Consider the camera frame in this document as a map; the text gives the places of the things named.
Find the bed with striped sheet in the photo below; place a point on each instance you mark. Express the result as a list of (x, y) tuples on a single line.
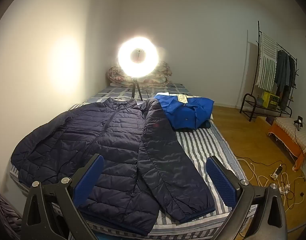
[(203, 142)]

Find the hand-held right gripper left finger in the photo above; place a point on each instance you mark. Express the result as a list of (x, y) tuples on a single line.
[(89, 180)]

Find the black metal clothes rack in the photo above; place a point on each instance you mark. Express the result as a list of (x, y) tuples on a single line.
[(255, 80)]

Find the green striped towel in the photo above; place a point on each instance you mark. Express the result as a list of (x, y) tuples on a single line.
[(267, 62)]

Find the navy puffer jacket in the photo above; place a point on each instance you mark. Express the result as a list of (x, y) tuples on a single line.
[(118, 140)]

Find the dark striped cloth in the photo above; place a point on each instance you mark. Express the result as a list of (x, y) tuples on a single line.
[(2, 212)]

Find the small black device stand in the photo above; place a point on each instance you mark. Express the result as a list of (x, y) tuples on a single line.
[(298, 123)]

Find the yellow box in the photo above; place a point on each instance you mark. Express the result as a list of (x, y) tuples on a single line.
[(270, 100)]

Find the cream folded cloth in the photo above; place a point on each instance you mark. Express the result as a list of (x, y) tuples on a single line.
[(181, 98)]

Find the folded floral quilt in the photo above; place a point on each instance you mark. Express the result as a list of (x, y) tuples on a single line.
[(158, 76)]

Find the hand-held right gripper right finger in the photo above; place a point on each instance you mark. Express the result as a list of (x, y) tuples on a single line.
[(221, 180)]

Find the white power strip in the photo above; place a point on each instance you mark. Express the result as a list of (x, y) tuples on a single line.
[(277, 172)]

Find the dark hanging clothes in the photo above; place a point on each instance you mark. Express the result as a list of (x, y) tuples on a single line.
[(284, 75)]

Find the orange bench with checked cover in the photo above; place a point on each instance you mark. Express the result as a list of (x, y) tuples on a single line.
[(288, 132)]

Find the bright blue jacket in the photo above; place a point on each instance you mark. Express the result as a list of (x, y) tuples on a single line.
[(185, 112)]

